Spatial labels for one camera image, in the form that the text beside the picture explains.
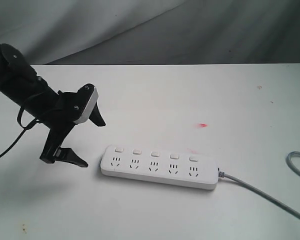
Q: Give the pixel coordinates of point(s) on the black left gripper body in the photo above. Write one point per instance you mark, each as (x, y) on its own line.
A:
(60, 125)

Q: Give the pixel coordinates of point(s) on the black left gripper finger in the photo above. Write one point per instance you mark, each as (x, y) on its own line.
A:
(95, 117)
(67, 155)

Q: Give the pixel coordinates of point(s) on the white five-outlet power strip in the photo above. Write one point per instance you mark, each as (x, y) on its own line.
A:
(160, 166)

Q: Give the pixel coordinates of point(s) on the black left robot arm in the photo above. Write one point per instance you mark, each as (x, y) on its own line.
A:
(21, 84)

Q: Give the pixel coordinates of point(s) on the grey backdrop cloth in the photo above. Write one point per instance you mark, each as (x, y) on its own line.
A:
(152, 32)

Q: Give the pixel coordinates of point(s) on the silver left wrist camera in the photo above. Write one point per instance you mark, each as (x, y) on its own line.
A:
(84, 102)

